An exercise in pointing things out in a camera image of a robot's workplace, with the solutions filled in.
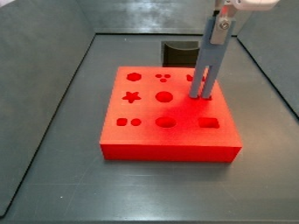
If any red shape-sorting block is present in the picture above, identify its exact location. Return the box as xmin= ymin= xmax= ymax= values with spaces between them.
xmin=99 ymin=66 xmax=242 ymax=163

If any black curved holder block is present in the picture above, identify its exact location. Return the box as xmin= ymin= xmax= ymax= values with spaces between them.
xmin=162 ymin=41 xmax=201 ymax=67

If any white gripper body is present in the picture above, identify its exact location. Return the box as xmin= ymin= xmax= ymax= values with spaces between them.
xmin=230 ymin=0 xmax=281 ymax=11

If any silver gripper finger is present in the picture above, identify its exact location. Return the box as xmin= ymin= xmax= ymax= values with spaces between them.
xmin=210 ymin=0 xmax=238 ymax=45

